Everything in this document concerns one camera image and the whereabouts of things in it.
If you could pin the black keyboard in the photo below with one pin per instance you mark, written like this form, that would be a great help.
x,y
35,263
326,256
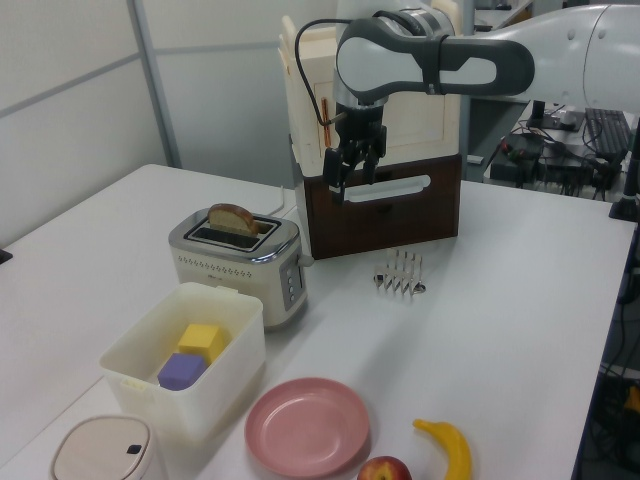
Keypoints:
x,y
606,130

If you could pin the yellow block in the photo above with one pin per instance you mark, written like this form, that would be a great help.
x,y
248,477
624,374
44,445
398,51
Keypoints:
x,y
197,340

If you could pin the cream toy kitchen cabinet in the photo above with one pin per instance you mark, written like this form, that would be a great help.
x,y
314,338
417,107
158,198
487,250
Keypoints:
x,y
415,120

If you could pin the yellow banana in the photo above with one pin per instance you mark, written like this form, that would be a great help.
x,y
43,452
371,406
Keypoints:
x,y
457,452

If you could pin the metal toast rack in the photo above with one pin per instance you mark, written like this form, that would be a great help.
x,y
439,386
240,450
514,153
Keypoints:
x,y
400,275

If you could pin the white grey Franka robot arm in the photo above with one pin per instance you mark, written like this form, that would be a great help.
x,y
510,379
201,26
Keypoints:
x,y
550,30

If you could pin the purple block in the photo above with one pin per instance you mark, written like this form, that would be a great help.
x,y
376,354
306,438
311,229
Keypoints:
x,y
180,372

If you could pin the dark brown wooden drawer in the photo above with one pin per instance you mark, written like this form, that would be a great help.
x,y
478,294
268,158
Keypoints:
x,y
380,225

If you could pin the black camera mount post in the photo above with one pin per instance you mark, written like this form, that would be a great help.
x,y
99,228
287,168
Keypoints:
x,y
627,200

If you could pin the bread slice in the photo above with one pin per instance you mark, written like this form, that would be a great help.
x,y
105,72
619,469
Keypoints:
x,y
230,218

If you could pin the cream and chrome toaster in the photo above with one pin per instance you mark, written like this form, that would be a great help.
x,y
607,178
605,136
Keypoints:
x,y
225,265

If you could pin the red apple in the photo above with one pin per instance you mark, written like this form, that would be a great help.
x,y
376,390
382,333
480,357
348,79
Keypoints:
x,y
385,471

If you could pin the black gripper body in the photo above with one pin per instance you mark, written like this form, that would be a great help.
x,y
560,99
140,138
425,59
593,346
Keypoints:
x,y
357,122

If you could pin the black monitor stand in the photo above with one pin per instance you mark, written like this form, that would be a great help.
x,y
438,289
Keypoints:
x,y
540,117

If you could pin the white plastic storage container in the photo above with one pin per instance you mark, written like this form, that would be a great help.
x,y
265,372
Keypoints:
x,y
210,390

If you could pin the pink plate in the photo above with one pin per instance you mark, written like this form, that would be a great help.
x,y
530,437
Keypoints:
x,y
305,430

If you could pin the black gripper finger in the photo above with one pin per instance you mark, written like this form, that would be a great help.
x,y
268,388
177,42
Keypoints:
x,y
336,172
371,162

